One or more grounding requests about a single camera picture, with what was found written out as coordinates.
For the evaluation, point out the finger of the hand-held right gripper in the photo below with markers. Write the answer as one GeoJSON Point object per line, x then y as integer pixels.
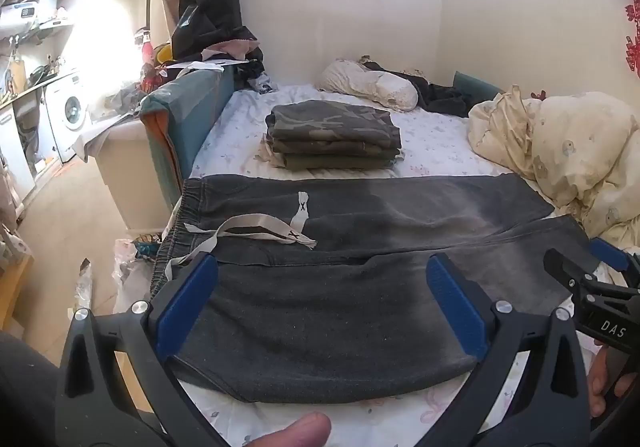
{"type": "Point", "coordinates": [612, 253]}
{"type": "Point", "coordinates": [567, 269]}

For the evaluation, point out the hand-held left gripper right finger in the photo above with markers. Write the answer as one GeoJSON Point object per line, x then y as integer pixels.
{"type": "Point", "coordinates": [457, 312]}

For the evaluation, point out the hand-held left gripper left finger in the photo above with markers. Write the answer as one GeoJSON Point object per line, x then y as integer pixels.
{"type": "Point", "coordinates": [185, 309]}

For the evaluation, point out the dark grey pants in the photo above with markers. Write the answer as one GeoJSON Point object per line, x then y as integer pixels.
{"type": "Point", "coordinates": [325, 327]}

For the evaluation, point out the folded olive pants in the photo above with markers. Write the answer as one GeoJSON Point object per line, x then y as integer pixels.
{"type": "Point", "coordinates": [340, 163]}

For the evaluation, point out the folded camouflage pants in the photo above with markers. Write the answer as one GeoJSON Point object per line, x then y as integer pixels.
{"type": "Point", "coordinates": [330, 119]}
{"type": "Point", "coordinates": [340, 150]}

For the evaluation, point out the person's right hand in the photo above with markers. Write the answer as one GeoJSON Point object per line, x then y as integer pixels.
{"type": "Point", "coordinates": [602, 387]}

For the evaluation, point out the person's left hand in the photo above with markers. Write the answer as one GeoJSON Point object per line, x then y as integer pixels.
{"type": "Point", "coordinates": [295, 433]}

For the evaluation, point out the clear plastic bag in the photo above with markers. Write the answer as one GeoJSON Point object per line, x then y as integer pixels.
{"type": "Point", "coordinates": [132, 272]}

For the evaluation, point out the cream duvet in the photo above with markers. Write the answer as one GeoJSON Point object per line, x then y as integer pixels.
{"type": "Point", "coordinates": [565, 147]}

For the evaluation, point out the white low cabinet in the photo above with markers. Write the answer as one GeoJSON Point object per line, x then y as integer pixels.
{"type": "Point", "coordinates": [125, 162]}

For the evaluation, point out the wooden furniture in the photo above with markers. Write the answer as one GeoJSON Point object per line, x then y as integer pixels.
{"type": "Point", "coordinates": [12, 297]}

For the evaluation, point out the person's dark clothing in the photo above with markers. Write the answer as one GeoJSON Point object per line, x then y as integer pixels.
{"type": "Point", "coordinates": [25, 397]}

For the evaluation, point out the teal bed footboard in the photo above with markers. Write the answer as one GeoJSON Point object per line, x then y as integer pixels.
{"type": "Point", "coordinates": [190, 117]}

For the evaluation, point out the teal cushion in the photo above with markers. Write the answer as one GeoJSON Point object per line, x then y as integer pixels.
{"type": "Point", "coordinates": [475, 84]}

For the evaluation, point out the dark crumpled clothes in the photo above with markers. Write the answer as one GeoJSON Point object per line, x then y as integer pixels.
{"type": "Point", "coordinates": [440, 99]}

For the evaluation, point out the white washing machine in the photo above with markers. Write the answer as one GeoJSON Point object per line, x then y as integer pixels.
{"type": "Point", "coordinates": [67, 112]}

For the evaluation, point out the white lace pillow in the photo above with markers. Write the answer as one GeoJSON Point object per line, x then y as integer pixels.
{"type": "Point", "coordinates": [370, 84]}

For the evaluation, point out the pink cloth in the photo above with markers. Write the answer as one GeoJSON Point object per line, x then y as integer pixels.
{"type": "Point", "coordinates": [237, 47]}

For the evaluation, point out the white water heater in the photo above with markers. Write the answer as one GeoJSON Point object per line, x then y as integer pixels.
{"type": "Point", "coordinates": [25, 14]}

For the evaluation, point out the red wall decoration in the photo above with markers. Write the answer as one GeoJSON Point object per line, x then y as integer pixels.
{"type": "Point", "coordinates": [631, 12]}

